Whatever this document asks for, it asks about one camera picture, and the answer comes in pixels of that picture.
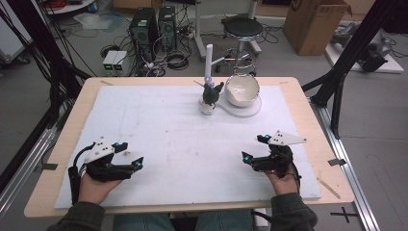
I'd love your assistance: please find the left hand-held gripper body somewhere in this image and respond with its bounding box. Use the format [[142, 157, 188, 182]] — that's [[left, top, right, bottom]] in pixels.
[[83, 137, 135, 184]]

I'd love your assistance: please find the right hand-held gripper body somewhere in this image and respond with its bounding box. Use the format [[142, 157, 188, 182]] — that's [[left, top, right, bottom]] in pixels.
[[250, 129, 308, 179]]

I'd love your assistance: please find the white stand with pole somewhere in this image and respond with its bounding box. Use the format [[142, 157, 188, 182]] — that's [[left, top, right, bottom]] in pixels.
[[197, 43, 263, 119]]

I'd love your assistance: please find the small white-green toy figure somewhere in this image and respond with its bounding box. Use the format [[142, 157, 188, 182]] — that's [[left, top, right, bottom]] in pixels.
[[198, 81, 225, 116]]

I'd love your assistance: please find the person's right hand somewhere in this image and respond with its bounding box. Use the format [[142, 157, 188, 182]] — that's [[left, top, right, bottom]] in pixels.
[[265, 166, 301, 197]]

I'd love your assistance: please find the person's left hand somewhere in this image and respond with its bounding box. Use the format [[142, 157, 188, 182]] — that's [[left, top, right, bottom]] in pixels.
[[78, 172, 123, 207]]

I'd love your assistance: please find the white eggshell bowl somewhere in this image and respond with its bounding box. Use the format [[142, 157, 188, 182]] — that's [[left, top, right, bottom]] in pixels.
[[223, 73, 261, 109]]

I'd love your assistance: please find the white foam board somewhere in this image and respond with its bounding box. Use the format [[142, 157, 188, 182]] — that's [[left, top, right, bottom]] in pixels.
[[53, 84, 322, 210]]

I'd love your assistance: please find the person's left leg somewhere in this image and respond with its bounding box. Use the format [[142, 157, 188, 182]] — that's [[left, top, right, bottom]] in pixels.
[[112, 212, 172, 231]]

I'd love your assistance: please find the person's leg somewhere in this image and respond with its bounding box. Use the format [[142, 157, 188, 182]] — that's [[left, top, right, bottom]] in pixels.
[[112, 212, 172, 231], [194, 210, 255, 231]]

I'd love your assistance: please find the thin wooden stick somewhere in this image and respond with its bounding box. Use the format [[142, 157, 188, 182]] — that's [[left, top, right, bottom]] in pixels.
[[317, 177, 342, 200]]

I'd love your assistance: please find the person's right leg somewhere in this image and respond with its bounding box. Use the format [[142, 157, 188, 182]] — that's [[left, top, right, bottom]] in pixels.
[[194, 210, 255, 231]]

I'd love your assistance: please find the white power supply unit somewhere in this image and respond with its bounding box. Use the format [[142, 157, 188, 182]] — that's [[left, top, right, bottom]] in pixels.
[[102, 49, 119, 77], [113, 50, 130, 77]]

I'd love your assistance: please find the black round stool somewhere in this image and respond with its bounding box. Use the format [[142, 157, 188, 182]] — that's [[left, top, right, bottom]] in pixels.
[[220, 14, 265, 77]]

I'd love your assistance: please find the large black computer tower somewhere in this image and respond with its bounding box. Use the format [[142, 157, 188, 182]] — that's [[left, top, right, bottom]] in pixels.
[[129, 7, 161, 62]]

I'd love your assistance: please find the cardboard box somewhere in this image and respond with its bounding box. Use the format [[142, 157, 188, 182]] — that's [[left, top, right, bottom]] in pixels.
[[282, 0, 353, 57]]

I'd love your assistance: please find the white desk leg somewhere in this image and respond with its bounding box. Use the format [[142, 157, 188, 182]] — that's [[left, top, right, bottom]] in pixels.
[[191, 0, 207, 63]]

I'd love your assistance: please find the clear plastic bag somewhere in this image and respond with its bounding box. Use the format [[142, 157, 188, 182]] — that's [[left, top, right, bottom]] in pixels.
[[73, 12, 114, 32]]

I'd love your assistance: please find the slim black computer tower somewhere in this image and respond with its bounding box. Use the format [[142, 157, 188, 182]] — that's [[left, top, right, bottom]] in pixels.
[[158, 5, 178, 52]]

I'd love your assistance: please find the white board with robot parts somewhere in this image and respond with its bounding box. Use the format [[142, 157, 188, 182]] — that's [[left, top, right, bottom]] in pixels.
[[324, 21, 405, 75]]

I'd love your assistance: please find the white round table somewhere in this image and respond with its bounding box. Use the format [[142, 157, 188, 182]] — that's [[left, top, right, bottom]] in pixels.
[[43, 0, 97, 15]]

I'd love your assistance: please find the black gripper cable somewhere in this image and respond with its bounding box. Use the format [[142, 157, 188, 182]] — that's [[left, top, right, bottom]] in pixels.
[[278, 152, 303, 195], [67, 142, 96, 205]]

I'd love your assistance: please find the aluminium rail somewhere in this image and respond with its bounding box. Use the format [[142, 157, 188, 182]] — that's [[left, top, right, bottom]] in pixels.
[[0, 127, 59, 220], [308, 95, 382, 231]]

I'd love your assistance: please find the coil of black cables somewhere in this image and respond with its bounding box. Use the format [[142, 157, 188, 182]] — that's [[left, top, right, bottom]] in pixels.
[[166, 49, 191, 71]]

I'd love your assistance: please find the black frame with cables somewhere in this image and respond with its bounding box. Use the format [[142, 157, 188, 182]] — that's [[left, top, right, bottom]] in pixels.
[[0, 0, 92, 193]]

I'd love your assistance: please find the black metal frame strut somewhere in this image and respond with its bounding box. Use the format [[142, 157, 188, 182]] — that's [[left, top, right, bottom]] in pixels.
[[301, 0, 399, 140]]

